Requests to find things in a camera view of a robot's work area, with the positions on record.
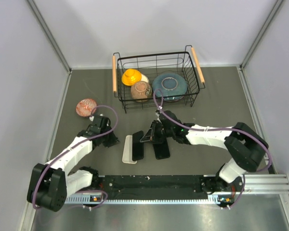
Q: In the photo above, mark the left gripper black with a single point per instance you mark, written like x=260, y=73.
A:
x=112, y=141

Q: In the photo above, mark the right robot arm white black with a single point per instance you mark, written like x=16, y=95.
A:
x=246, y=147

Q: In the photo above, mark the white bowl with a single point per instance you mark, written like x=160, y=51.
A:
x=144, y=78

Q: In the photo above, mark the black wire dish basket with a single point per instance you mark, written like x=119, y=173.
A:
x=184, y=63

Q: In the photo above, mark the yellow bowl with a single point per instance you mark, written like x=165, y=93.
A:
x=131, y=76

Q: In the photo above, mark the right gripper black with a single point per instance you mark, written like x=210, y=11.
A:
x=151, y=135

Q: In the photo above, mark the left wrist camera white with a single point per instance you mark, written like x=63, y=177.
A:
x=93, y=117

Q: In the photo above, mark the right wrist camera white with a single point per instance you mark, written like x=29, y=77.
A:
x=158, y=113

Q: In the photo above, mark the brown ceramic bowl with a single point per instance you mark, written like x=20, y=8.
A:
x=141, y=91

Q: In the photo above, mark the blue smartphone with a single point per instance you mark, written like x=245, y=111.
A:
x=161, y=150

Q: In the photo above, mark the beige phone case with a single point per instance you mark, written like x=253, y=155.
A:
x=127, y=151

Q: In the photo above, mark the red patterned bowl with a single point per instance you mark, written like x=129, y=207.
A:
x=85, y=107

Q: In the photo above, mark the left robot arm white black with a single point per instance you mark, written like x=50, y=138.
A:
x=53, y=182

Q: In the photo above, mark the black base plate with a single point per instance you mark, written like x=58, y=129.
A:
x=198, y=183

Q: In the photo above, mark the blue ceramic plate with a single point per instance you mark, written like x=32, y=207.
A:
x=172, y=86

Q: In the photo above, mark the black smartphone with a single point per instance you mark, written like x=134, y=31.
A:
x=137, y=146

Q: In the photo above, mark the slotted cable duct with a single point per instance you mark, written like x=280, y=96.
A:
x=97, y=198

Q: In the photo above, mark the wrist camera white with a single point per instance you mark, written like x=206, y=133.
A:
x=158, y=113
x=93, y=117

